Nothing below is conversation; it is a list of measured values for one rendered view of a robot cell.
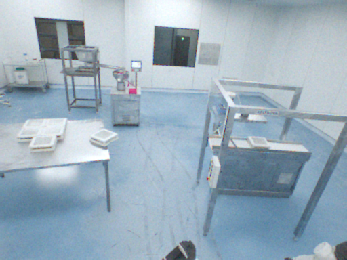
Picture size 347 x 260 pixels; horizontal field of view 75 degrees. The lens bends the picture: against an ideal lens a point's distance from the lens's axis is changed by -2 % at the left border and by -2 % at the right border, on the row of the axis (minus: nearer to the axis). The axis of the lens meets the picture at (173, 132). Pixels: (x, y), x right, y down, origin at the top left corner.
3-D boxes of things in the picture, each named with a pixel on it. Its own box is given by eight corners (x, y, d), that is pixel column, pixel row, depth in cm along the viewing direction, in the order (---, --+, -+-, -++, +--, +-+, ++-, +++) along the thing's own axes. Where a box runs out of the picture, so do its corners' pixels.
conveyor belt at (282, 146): (211, 150, 294) (211, 147, 292) (208, 141, 317) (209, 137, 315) (311, 157, 299) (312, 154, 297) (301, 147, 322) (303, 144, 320)
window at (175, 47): (152, 65, 727) (154, 26, 675) (152, 64, 728) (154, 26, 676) (194, 67, 750) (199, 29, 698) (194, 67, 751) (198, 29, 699)
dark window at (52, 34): (41, 58, 672) (33, 16, 622) (41, 57, 673) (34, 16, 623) (87, 60, 694) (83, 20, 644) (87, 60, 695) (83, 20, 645)
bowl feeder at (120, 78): (112, 91, 480) (111, 73, 463) (113, 87, 511) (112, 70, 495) (135, 92, 488) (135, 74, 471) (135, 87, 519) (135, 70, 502)
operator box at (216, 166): (210, 187, 219) (214, 165, 207) (207, 177, 234) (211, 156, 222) (216, 188, 219) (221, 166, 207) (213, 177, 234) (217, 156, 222)
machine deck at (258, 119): (216, 120, 270) (216, 116, 268) (211, 108, 303) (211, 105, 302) (267, 124, 272) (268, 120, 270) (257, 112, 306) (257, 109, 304)
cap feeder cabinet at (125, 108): (111, 126, 500) (110, 93, 466) (113, 116, 550) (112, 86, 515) (139, 127, 510) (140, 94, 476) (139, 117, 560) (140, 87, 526)
